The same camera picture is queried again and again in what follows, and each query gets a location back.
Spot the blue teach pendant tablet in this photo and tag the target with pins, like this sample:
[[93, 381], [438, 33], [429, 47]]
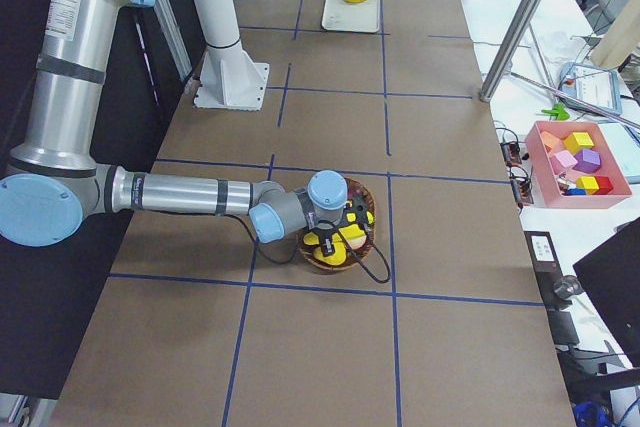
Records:
[[592, 85]]

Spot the white rectangular plate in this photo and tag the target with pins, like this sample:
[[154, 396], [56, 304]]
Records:
[[340, 16]]

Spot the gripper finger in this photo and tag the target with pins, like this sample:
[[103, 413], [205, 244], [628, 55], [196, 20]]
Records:
[[327, 247]]

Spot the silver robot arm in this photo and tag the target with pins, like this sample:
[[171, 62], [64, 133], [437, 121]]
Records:
[[59, 176]]

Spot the orange cube block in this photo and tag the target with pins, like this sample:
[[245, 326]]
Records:
[[550, 142]]

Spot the purple cube block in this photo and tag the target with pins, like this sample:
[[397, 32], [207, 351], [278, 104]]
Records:
[[588, 161]]

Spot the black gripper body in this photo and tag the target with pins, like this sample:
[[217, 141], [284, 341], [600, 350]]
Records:
[[356, 212]]

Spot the brown wicker basket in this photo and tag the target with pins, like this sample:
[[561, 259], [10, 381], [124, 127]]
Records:
[[352, 255]]

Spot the pink cube block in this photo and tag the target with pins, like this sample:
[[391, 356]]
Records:
[[562, 161]]

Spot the silver aluminium frame post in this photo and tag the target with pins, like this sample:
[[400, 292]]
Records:
[[500, 65]]

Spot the red cube block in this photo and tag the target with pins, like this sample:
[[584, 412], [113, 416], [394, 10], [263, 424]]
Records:
[[603, 185]]

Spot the yellow cube block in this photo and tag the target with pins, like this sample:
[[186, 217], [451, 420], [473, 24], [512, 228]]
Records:
[[577, 141]]

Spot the pink plastic box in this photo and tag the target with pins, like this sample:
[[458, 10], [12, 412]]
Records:
[[574, 189]]

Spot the circuit board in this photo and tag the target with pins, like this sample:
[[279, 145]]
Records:
[[511, 153]]

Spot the green plastic clip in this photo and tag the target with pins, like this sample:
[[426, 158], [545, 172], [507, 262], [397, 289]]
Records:
[[557, 112]]

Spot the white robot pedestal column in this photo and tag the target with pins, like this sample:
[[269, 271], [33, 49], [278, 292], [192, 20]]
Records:
[[229, 78]]

